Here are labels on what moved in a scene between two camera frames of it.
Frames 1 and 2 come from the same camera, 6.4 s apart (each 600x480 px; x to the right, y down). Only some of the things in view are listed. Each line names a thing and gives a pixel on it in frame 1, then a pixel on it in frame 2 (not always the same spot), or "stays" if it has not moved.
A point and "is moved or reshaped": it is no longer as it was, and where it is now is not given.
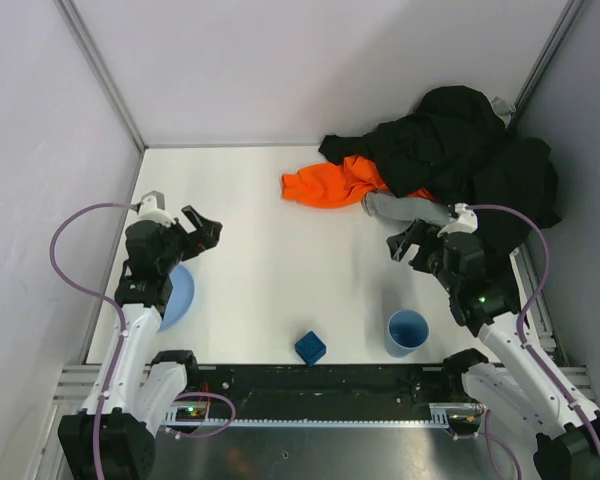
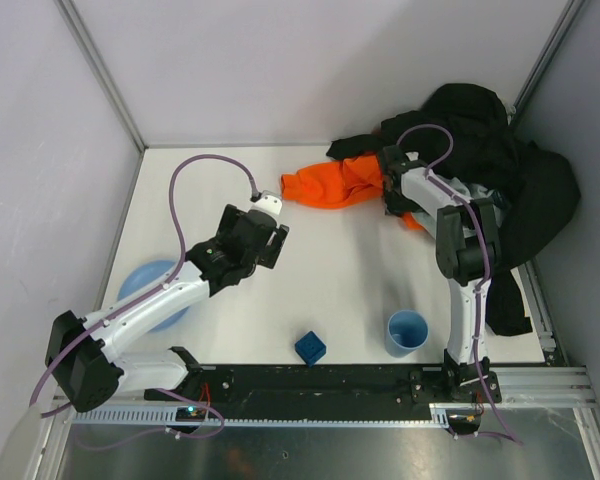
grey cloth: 397,207 is moved or reshaped
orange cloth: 343,181 stays
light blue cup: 407,331 stays
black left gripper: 184,240 → 272,245
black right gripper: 419,248 → 391,181
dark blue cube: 310,348 stays
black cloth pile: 454,148 is moved or reshaped
